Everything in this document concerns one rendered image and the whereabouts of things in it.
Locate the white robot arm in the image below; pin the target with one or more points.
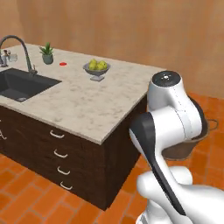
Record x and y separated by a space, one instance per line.
175 122

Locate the dark wood island cabinet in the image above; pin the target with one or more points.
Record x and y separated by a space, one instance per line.
119 145

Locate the brown woven basket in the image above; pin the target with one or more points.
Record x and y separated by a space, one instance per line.
180 150

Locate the dark wood cabinet door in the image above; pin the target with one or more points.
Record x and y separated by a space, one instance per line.
14 137

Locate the grey footed fruit bowl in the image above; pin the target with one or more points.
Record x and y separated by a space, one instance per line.
97 73

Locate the yellow-green pear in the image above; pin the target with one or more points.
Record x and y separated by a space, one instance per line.
99 67
92 64
103 64

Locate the dark wood drawer front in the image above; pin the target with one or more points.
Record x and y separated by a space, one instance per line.
73 159
78 191
76 175
70 140

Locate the small red flat object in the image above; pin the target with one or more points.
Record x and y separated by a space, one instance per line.
63 64

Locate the green plant in grey pot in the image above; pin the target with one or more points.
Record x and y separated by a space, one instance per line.
47 58

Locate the black sink basin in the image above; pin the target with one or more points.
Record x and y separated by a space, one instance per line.
20 84

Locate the dark grey arched tap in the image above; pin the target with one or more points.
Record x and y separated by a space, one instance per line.
28 59

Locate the clear soap dispenser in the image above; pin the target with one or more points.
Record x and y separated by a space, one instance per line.
8 57

